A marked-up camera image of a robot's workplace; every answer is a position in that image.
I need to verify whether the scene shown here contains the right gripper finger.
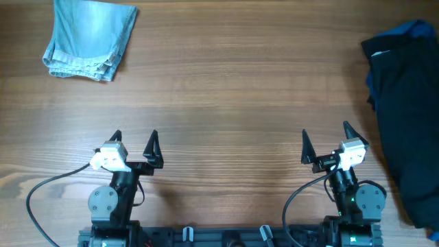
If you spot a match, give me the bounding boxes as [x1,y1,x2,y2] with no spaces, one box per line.
[343,121,369,147]
[301,129,316,164]

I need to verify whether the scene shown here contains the black garment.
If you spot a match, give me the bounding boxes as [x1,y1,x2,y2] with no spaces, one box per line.
[361,33,439,230]

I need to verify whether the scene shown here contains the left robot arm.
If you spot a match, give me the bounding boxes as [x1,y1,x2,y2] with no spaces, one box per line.
[78,130,164,247]

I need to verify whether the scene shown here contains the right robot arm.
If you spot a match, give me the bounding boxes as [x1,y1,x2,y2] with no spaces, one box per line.
[301,121,387,246]

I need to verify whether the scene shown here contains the dark blue garment pile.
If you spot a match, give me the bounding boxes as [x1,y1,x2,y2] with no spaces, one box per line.
[365,19,439,242]

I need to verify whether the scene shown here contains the folded light blue jeans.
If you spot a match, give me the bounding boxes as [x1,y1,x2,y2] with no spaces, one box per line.
[43,0,138,82]

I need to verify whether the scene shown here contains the left black cable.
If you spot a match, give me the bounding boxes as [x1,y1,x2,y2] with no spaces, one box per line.
[25,162,91,247]

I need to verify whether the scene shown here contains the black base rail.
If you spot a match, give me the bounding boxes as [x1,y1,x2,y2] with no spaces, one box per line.
[78,225,383,247]

